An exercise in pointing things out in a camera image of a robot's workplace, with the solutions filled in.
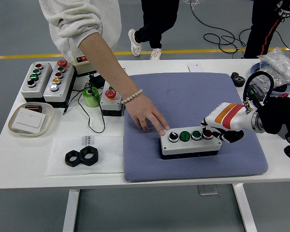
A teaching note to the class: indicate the person's right hand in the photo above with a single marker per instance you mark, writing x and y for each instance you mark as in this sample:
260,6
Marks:
145,108

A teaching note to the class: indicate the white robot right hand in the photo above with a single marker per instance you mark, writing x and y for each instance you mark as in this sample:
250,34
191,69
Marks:
232,117

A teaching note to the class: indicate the grey four-button control box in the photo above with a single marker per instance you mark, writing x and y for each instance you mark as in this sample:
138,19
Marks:
44,77
191,147

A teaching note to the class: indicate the person's right forearm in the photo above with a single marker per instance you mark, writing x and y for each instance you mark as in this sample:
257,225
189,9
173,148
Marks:
106,65

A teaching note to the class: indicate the grey five-button control box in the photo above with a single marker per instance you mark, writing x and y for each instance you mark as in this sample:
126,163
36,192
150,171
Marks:
64,84
106,106

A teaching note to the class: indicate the black module with green terminals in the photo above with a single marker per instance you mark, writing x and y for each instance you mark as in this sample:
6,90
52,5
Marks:
255,93

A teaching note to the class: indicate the black gear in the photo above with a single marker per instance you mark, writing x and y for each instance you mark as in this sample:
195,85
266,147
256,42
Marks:
239,81

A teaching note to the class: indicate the blue-grey textured mat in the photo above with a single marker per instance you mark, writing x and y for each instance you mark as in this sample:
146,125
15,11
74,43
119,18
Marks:
183,96

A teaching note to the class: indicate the green film roll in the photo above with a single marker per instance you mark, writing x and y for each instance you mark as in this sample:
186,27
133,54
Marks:
93,99

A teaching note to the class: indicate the black power adapter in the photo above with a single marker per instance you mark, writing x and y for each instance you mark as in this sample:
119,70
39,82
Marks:
96,81

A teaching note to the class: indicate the small red clip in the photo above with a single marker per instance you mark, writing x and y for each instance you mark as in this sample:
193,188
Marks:
284,95

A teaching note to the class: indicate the black object on plate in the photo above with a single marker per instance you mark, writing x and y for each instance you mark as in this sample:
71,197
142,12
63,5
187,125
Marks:
281,90

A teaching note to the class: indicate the bag of metal washers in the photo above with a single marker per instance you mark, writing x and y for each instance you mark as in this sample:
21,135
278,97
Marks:
280,82

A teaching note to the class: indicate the white card with red mark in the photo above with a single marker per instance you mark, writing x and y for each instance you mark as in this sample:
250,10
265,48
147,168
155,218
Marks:
194,67

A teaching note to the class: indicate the bag of white plastic parts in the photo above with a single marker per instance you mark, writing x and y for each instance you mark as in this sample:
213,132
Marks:
280,62

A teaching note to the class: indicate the black hex nut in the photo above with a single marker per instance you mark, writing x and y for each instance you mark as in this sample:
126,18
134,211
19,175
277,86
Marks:
67,160
88,162

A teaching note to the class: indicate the person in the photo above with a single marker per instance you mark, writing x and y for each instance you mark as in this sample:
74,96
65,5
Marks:
82,19
157,21
261,29

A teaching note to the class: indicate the white table leg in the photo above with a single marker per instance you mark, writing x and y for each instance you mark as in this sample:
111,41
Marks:
244,207
71,212

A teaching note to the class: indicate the white printed plastic bag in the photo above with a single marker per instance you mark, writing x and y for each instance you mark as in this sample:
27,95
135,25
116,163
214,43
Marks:
58,149

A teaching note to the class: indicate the cream plastic tray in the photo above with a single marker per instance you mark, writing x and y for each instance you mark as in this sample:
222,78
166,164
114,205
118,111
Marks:
48,120

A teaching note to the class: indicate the black orange data glove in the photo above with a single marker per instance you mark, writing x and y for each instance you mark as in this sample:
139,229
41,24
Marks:
287,9

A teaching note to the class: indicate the cream three-button switch box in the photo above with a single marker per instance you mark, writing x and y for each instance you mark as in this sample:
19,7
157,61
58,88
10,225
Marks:
83,68

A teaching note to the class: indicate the grey under-table bracket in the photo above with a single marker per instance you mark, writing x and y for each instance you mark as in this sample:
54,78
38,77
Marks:
207,190

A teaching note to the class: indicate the dark brown switch block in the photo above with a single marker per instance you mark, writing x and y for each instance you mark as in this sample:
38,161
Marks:
33,107

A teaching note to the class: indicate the white wall switch panel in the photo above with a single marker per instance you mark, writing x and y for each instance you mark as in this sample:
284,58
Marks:
29,119

